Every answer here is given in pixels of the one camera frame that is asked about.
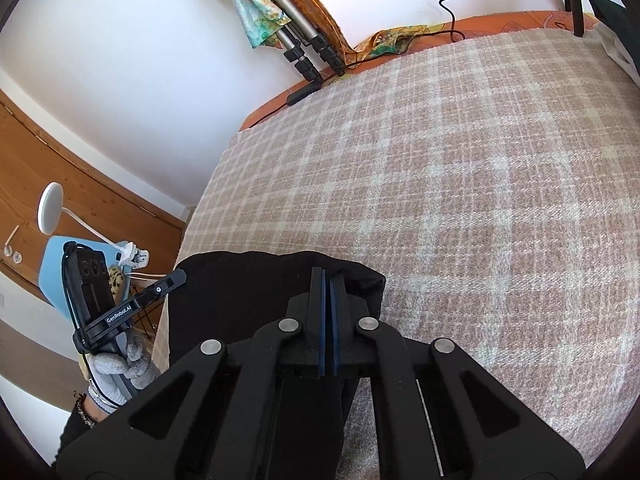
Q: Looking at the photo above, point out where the black t-shirt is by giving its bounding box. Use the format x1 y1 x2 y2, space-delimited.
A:
162 250 388 480

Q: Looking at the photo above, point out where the white clip desk lamp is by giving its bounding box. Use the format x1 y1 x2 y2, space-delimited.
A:
38 182 151 268

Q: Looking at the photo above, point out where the black cable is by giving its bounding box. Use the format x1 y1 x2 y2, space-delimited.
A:
345 0 489 69

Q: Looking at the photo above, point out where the person's left hand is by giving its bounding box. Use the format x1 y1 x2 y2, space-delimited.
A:
86 331 162 409

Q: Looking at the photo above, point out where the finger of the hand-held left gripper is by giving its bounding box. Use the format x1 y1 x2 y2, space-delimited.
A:
131 269 189 307

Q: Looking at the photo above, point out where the beige plaid blanket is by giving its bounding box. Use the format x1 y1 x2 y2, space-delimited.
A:
150 26 640 480

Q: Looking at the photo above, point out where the colourful floral scarf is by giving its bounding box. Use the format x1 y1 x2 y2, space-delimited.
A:
187 0 294 52

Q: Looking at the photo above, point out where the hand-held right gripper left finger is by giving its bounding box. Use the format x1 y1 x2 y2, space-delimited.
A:
54 266 328 480

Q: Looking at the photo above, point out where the white cloth bag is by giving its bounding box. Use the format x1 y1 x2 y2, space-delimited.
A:
597 27 640 87

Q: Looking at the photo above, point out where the blue chair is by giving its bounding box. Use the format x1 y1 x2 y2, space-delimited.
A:
37 236 133 311

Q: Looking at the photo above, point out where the leopard print cloth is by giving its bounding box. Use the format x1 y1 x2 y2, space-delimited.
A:
108 266 126 301

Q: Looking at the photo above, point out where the person's left forearm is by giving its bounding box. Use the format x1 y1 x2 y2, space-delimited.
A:
59 392 117 467

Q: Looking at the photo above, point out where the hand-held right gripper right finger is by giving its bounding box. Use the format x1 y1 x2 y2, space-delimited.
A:
327 271 587 480

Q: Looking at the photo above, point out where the silver folded tripod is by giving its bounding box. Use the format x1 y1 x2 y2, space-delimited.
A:
225 0 349 84

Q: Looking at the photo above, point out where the dark green pouch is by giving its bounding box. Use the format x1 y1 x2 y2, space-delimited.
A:
587 0 640 69

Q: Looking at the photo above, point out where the wooden wardrobe door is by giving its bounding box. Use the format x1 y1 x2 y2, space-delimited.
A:
0 87 194 307

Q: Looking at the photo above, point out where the orange patterned scarf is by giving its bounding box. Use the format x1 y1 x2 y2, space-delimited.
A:
270 0 431 57

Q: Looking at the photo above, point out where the orange bed sheet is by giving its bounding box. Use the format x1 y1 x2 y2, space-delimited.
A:
240 9 601 133

